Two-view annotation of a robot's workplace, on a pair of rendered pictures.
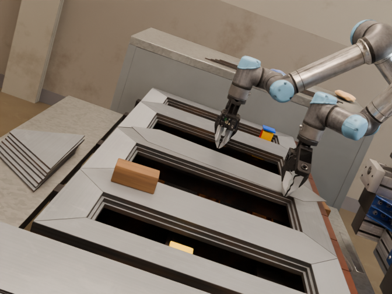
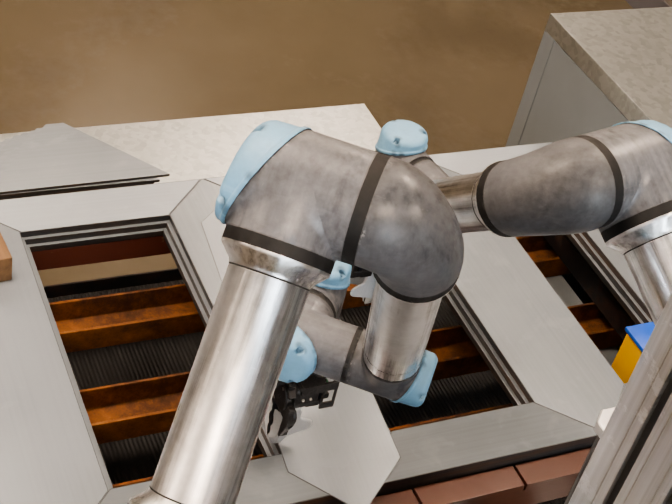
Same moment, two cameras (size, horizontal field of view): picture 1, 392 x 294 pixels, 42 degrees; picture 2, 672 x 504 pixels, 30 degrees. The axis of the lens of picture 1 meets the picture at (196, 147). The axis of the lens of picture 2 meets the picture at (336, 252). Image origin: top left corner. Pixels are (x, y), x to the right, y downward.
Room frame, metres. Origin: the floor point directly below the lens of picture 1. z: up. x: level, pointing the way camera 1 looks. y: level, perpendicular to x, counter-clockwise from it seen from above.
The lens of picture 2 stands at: (1.02, -1.43, 2.27)
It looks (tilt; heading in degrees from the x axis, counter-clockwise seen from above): 40 degrees down; 59
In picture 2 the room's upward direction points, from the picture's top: 14 degrees clockwise
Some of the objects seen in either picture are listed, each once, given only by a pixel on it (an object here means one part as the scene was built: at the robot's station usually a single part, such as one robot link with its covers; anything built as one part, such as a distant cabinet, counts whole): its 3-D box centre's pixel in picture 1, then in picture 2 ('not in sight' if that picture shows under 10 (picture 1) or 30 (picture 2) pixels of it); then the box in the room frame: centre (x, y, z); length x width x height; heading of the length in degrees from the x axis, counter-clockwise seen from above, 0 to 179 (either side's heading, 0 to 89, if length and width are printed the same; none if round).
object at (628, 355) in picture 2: (261, 149); (627, 379); (2.35, -0.29, 0.78); 0.05 x 0.05 x 0.19; 1
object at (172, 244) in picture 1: (178, 255); not in sight; (1.11, -0.05, 0.79); 0.06 x 0.05 x 0.04; 91
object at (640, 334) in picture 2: (268, 130); (646, 340); (2.35, -0.29, 0.88); 0.06 x 0.06 x 0.02; 1
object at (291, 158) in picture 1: (301, 153); (303, 368); (1.67, -0.34, 1.00); 0.09 x 0.08 x 0.12; 1
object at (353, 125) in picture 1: (349, 123); (308, 340); (1.61, -0.43, 1.15); 0.11 x 0.11 x 0.08; 52
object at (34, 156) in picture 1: (34, 150); (42, 163); (1.47, 0.47, 0.77); 0.45 x 0.20 x 0.04; 1
